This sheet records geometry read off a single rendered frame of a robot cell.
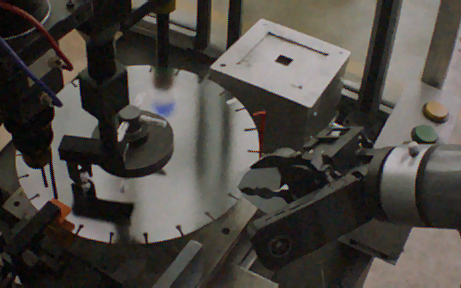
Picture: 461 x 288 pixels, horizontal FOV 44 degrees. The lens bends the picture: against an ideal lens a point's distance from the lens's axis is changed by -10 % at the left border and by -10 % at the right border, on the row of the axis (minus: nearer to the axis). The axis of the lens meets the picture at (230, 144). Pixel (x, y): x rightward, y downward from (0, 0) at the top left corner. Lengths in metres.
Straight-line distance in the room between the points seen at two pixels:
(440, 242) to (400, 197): 1.52
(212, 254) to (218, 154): 0.13
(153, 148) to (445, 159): 0.42
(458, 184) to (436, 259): 1.50
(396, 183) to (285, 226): 0.11
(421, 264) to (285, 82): 1.09
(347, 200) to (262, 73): 0.49
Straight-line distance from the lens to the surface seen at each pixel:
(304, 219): 0.56
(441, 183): 0.51
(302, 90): 0.99
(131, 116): 0.78
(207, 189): 0.77
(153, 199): 0.76
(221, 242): 0.84
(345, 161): 0.61
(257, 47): 1.08
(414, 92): 1.06
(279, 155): 0.61
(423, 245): 2.01
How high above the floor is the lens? 1.52
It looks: 44 degrees down
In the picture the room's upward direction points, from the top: 4 degrees clockwise
